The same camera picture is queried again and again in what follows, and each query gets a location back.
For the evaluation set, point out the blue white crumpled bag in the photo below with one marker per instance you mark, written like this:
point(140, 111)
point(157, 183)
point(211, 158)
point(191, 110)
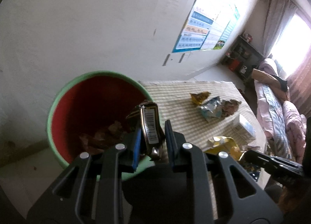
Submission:
point(211, 109)

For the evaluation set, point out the yellow white snack bag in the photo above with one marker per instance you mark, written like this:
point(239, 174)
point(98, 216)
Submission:
point(226, 144)

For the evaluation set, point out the black gold snack wrapper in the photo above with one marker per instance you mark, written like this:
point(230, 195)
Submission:
point(149, 137)

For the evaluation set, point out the white sheer curtain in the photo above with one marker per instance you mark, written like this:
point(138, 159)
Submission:
point(279, 13)

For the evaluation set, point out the white green wall poster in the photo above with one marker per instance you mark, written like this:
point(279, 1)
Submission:
point(221, 29)

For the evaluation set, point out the dark storage shelf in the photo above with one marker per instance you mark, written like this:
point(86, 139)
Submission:
point(242, 58)

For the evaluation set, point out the brown crumpled wrapper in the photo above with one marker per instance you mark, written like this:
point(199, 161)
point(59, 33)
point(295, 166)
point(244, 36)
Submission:
point(229, 107)

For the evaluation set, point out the bed with pink bedding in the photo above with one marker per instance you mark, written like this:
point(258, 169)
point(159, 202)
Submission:
point(295, 123)

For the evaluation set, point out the amber yellow wrapper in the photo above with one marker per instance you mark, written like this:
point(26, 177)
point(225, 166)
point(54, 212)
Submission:
point(199, 98)

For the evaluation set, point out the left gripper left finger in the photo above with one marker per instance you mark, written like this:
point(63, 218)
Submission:
point(89, 189)

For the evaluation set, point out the blue study chart poster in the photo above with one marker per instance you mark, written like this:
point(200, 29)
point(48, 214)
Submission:
point(194, 33)

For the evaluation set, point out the brown pillow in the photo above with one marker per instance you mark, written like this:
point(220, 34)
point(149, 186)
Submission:
point(273, 81)

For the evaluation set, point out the green red trash bin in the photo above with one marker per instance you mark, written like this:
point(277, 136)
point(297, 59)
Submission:
point(86, 104)

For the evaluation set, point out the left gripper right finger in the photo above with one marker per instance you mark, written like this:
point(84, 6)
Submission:
point(218, 189)

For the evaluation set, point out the brown striped curtain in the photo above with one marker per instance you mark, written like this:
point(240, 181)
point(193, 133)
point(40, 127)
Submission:
point(299, 86)

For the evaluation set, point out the blue plaid blanket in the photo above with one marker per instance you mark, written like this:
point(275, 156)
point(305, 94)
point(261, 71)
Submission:
point(281, 144)

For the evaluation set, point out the white wall switch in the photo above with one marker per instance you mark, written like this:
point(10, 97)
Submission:
point(182, 57)

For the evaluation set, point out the blue Oreo wrapper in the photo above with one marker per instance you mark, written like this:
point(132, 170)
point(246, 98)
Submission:
point(253, 170)

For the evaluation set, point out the white wall socket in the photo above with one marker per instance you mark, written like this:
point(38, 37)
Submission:
point(166, 60)

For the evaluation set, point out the white blue milk carton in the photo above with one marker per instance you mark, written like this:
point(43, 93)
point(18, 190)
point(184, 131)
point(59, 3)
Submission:
point(244, 128)

